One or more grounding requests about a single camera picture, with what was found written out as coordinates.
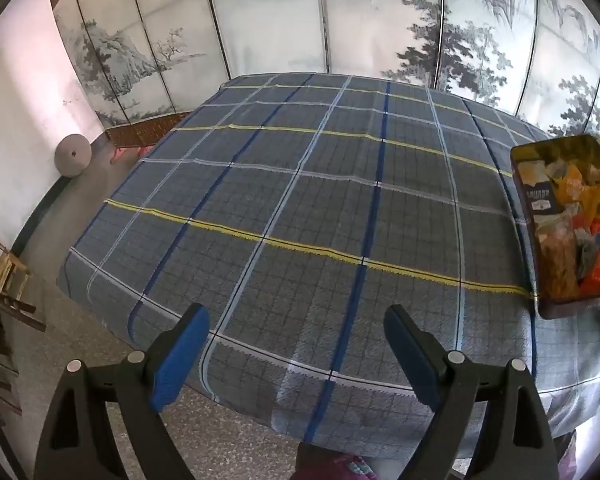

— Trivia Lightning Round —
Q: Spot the clear bag of golden snacks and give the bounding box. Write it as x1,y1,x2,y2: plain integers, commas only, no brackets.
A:
536,212,583,300

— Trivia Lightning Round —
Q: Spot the dark blue snack packet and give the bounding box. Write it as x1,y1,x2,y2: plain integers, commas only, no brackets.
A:
526,185,563,218

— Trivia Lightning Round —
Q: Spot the white snack packet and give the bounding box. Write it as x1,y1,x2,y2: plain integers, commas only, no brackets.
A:
519,160,551,188

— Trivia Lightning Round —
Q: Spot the pink cloth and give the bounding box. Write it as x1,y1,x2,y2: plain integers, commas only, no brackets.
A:
295,442,381,480

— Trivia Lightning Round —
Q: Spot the blue plaid tablecloth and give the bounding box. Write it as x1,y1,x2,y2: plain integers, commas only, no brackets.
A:
56,72,600,461

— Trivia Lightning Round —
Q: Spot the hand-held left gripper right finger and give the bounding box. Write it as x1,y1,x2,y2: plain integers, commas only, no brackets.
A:
384,304,561,480

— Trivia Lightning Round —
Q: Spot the red metal frame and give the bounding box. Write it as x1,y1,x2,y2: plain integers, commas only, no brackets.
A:
111,146,151,166

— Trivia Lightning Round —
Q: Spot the grey round stone disc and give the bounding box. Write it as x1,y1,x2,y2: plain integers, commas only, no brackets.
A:
55,133,93,178

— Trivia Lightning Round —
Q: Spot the orange snack packet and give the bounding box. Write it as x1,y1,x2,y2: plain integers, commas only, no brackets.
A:
555,164,598,206

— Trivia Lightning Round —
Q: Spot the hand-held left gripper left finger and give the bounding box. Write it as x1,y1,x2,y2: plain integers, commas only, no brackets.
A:
34,302,211,480

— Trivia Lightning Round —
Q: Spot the painted landscape folding screen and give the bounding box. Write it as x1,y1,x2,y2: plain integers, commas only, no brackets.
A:
47,0,600,148

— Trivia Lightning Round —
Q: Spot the wooden folding chair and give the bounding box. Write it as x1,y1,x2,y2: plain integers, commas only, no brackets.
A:
0,221,47,332

